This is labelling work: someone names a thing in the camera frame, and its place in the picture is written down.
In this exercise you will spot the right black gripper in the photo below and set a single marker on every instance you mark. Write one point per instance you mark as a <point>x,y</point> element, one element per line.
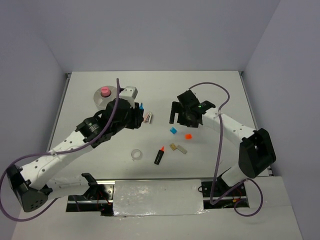
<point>190,124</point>

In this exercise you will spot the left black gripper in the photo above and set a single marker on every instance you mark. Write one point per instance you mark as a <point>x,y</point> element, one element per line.
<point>137,117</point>

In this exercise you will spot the black blue-tip highlighter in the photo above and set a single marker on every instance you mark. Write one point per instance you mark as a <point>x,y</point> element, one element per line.
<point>141,107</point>

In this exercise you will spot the pink marker pack bottle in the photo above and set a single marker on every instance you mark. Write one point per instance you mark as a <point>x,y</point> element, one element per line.
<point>105,91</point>

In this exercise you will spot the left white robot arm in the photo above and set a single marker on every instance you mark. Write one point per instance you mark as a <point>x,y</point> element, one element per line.
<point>33,183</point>

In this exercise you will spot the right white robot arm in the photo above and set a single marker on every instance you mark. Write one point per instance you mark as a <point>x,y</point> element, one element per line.
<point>255,148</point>

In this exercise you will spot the pink mini stapler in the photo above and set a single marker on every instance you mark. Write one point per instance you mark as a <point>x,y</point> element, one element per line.
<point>148,117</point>

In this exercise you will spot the white round divided organizer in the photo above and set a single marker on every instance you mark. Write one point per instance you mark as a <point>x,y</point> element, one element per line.
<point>102,102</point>

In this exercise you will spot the tan small eraser block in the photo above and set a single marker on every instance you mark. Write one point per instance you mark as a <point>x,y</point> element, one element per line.
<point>173,146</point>

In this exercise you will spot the grey flat eraser piece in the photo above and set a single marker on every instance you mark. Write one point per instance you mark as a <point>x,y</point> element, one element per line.
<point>181,149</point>

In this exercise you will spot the clear tape roll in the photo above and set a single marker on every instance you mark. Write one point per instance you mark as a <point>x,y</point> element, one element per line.
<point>136,154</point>

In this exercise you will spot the black orange-tip highlighter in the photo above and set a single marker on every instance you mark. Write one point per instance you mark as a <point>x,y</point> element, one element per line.
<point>159,156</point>

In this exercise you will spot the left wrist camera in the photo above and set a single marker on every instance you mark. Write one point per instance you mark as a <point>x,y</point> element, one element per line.
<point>129,94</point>

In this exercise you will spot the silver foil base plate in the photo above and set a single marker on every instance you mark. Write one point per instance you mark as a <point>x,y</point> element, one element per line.
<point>156,198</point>

